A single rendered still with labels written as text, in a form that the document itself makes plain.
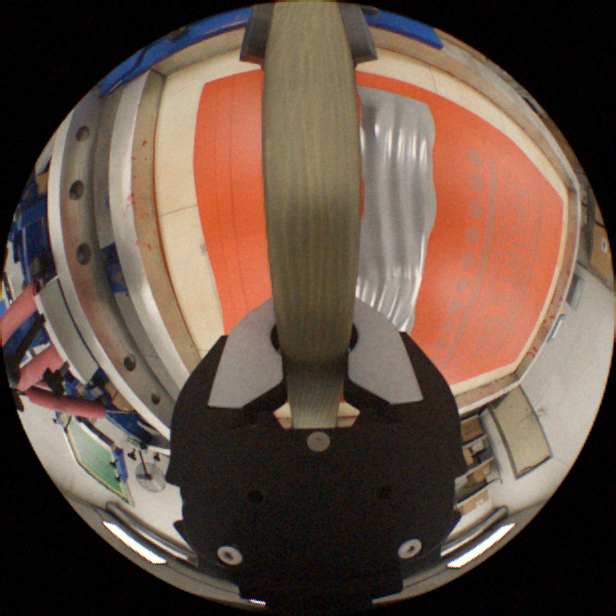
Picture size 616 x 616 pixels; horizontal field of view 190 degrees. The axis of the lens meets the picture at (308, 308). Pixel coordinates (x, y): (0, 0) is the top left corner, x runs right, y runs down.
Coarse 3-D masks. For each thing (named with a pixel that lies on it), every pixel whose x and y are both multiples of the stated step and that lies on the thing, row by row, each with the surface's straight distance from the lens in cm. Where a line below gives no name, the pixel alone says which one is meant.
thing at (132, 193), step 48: (192, 48) 25; (384, 48) 26; (432, 48) 26; (144, 96) 24; (144, 144) 22; (144, 192) 21; (576, 192) 61; (144, 240) 20; (576, 240) 59; (144, 288) 21
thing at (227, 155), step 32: (224, 96) 21; (256, 96) 20; (416, 96) 23; (224, 128) 19; (256, 128) 18; (448, 128) 23; (480, 128) 27; (224, 160) 18; (256, 160) 17; (448, 160) 21; (512, 160) 32; (224, 192) 18; (256, 192) 17; (448, 192) 21; (544, 192) 42; (224, 224) 18; (256, 224) 17; (448, 224) 21; (224, 256) 18; (256, 256) 17; (448, 256) 22; (544, 256) 44; (544, 288) 50
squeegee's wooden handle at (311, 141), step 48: (288, 48) 8; (336, 48) 8; (288, 96) 7; (336, 96) 7; (288, 144) 6; (336, 144) 6; (288, 192) 6; (336, 192) 6; (288, 240) 6; (336, 240) 6; (288, 288) 6; (336, 288) 6; (288, 336) 8; (336, 336) 8; (288, 384) 10; (336, 384) 10
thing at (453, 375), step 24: (240, 288) 19; (264, 288) 18; (432, 288) 22; (240, 312) 20; (432, 312) 24; (528, 312) 47; (432, 336) 26; (528, 336) 56; (480, 360) 41; (504, 360) 52
